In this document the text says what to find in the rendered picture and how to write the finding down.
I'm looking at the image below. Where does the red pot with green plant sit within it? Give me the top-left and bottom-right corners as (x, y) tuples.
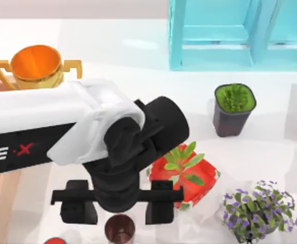
(146, 141), (221, 211)

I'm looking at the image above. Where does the gold trophy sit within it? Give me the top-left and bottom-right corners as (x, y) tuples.
(0, 45), (83, 90)

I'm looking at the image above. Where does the red round object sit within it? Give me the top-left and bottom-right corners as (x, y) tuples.
(43, 236), (68, 244)

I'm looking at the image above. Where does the light blue rack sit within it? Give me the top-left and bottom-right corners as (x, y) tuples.
(168, 0), (297, 72)

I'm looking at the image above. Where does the purple flowering plant in pot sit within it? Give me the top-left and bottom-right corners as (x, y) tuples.
(222, 179), (297, 244)

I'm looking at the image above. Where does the dark pot with green grass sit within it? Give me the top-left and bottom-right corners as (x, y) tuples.
(213, 83), (257, 138)

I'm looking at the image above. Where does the brown cup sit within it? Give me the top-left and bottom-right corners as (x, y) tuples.
(104, 215), (136, 244)

